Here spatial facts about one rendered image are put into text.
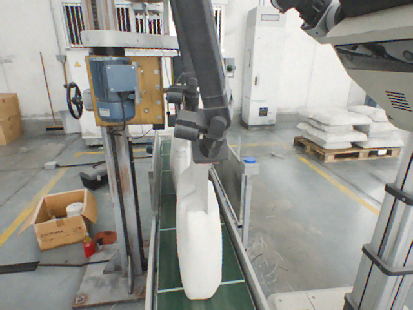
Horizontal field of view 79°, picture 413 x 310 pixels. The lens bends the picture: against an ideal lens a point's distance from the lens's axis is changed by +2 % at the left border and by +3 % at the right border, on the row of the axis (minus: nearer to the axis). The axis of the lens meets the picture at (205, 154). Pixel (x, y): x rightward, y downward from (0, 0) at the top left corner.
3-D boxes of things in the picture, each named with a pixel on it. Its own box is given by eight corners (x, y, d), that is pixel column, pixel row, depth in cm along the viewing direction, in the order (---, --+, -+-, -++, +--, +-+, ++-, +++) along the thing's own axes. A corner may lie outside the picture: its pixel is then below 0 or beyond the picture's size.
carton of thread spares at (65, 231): (99, 238, 196) (94, 212, 187) (22, 255, 179) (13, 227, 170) (100, 204, 241) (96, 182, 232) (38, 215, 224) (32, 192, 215)
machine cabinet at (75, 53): (223, 143, 421) (228, -1, 346) (81, 150, 389) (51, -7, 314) (211, 126, 528) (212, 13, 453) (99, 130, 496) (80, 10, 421)
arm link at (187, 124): (227, 121, 52) (231, 97, 57) (174, 108, 52) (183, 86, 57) (216, 157, 61) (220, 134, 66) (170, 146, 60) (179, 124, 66)
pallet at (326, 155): (399, 156, 361) (401, 147, 356) (323, 162, 340) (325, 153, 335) (357, 139, 436) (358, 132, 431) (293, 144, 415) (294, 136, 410)
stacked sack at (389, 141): (405, 149, 354) (408, 139, 349) (362, 152, 345) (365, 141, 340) (381, 140, 394) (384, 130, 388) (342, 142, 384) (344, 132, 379)
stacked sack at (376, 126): (410, 132, 346) (413, 122, 341) (366, 134, 337) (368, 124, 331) (384, 124, 387) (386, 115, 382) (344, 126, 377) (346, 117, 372)
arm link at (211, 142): (226, 141, 57) (230, 121, 60) (197, 134, 57) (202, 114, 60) (221, 153, 64) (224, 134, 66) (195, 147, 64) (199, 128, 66)
